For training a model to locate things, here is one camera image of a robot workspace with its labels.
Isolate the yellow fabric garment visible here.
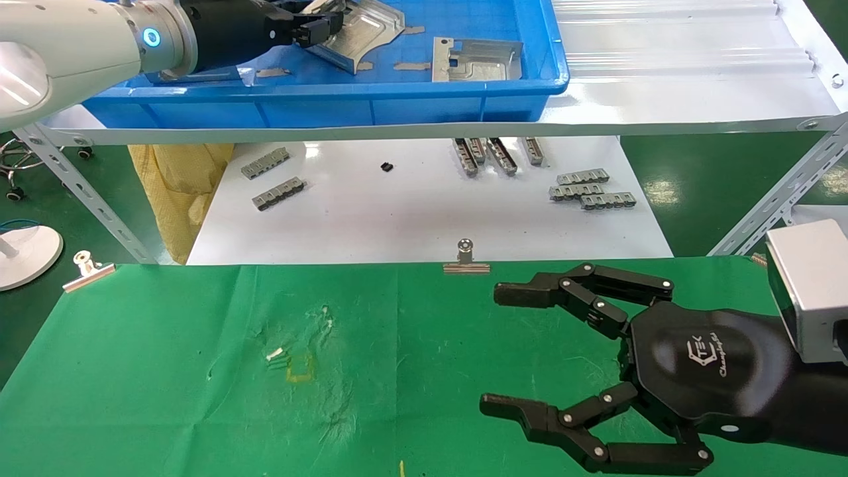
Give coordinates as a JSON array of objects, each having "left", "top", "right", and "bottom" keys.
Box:
[{"left": 129, "top": 142, "right": 234, "bottom": 264}]

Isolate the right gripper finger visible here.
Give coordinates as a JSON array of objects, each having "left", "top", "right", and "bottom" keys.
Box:
[
  {"left": 480, "top": 382, "right": 715, "bottom": 475},
  {"left": 494, "top": 262, "right": 675, "bottom": 340}
]

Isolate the swivel stool with casters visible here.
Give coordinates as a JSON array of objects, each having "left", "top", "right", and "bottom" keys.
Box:
[{"left": 0, "top": 132, "right": 93, "bottom": 203}]

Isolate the white metal shelf board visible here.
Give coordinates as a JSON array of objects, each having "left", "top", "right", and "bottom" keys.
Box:
[{"left": 40, "top": 0, "right": 848, "bottom": 146}]

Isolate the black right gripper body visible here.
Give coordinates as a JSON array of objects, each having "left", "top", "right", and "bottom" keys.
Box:
[{"left": 623, "top": 301, "right": 796, "bottom": 443}]

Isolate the blue plastic parts bin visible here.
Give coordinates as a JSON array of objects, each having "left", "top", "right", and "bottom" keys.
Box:
[{"left": 83, "top": 0, "right": 570, "bottom": 130}]

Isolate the white round base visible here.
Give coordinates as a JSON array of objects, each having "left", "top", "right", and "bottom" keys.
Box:
[{"left": 0, "top": 225, "right": 64, "bottom": 292}]

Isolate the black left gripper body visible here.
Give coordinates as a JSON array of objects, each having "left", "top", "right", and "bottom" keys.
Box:
[{"left": 202, "top": 0, "right": 297, "bottom": 70}]

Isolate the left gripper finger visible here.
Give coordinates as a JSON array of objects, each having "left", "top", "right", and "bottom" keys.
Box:
[
  {"left": 268, "top": 0, "right": 332, "bottom": 14},
  {"left": 291, "top": 13, "right": 345, "bottom": 48}
]

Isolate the stamped sheet metal bracket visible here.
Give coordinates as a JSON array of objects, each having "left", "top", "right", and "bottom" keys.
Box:
[
  {"left": 301, "top": 0, "right": 406, "bottom": 75},
  {"left": 432, "top": 37, "right": 524, "bottom": 83},
  {"left": 142, "top": 65, "right": 242, "bottom": 85}
]

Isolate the green table cloth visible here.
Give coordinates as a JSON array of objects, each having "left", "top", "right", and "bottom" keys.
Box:
[{"left": 0, "top": 255, "right": 848, "bottom": 477}]

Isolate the perforated white rack post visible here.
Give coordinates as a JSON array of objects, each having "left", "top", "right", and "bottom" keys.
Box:
[
  {"left": 13, "top": 126, "right": 160, "bottom": 264},
  {"left": 708, "top": 123, "right": 848, "bottom": 258}
]

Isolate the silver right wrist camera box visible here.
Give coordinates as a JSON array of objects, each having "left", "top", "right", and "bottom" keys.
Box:
[{"left": 765, "top": 219, "right": 848, "bottom": 365}]

